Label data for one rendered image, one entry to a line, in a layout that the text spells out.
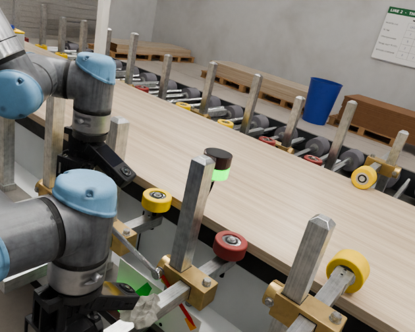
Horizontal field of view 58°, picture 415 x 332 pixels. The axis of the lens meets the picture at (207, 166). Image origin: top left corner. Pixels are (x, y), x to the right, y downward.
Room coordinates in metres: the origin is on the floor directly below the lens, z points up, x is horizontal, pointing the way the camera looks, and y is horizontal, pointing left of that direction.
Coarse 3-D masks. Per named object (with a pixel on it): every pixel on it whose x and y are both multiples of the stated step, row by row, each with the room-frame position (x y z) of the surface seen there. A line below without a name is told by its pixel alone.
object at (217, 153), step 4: (208, 148) 0.72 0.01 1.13; (212, 148) 0.73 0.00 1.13; (216, 148) 0.73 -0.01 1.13; (208, 152) 0.70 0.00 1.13; (212, 152) 0.70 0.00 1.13; (216, 152) 0.71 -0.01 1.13; (220, 152) 0.72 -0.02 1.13; (224, 152) 0.72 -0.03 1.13; (228, 152) 0.73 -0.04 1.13; (212, 156) 0.69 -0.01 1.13; (216, 156) 0.69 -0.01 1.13; (220, 156) 0.69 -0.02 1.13; (224, 156) 0.70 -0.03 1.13; (228, 156) 0.70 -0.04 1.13; (212, 180) 0.68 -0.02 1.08; (212, 184) 0.71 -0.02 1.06; (208, 192) 0.68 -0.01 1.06
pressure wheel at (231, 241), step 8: (224, 232) 0.79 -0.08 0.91; (232, 232) 0.79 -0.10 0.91; (216, 240) 0.75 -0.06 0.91; (224, 240) 0.75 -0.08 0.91; (232, 240) 0.75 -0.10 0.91; (240, 240) 0.77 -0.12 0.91; (216, 248) 0.74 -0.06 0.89; (224, 248) 0.72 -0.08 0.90; (232, 248) 0.73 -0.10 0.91; (240, 248) 0.73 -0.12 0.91; (224, 256) 0.72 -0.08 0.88; (232, 256) 0.72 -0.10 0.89; (240, 256) 0.73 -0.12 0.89
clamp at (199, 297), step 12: (168, 264) 0.67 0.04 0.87; (168, 276) 0.65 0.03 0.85; (180, 276) 0.64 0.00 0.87; (192, 276) 0.65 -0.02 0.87; (204, 276) 0.65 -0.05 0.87; (192, 288) 0.62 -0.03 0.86; (204, 288) 0.62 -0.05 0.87; (216, 288) 0.64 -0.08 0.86; (192, 300) 0.61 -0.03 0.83; (204, 300) 0.61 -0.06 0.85
